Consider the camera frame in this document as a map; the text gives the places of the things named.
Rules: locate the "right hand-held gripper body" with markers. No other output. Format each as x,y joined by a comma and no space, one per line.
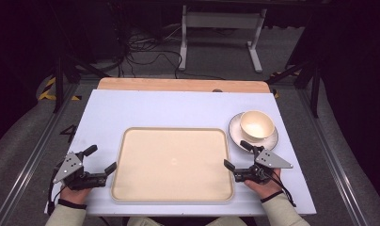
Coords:
269,160

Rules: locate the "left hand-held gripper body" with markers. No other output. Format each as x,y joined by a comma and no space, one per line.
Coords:
69,166

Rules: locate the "white round plate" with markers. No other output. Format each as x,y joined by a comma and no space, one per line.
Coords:
235,132

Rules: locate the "cream ceramic bowl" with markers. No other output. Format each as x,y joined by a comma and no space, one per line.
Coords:
257,125

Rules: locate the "beige rectangular tray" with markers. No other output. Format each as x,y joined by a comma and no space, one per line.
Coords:
172,164

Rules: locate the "person's right hand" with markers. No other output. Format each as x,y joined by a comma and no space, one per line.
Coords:
264,189

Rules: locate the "person's left hand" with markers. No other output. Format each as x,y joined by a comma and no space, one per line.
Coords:
74,195

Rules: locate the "black wristband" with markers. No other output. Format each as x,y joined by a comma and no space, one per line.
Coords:
72,204
272,196

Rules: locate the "yellow black hazard tape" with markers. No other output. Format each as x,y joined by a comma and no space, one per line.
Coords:
48,91
276,93

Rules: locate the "black tripod stand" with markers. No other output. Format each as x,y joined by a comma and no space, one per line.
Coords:
315,91
59,81

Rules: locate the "white table mat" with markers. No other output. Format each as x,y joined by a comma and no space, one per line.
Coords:
166,108

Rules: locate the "wooden table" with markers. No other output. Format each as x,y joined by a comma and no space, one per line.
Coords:
178,85

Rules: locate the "dark curtain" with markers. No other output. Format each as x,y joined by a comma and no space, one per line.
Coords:
357,62
18,47

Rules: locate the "white metal stand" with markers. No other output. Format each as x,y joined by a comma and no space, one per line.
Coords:
222,20

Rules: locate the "aluminium floor rail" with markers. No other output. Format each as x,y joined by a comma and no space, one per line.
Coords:
332,163
31,160

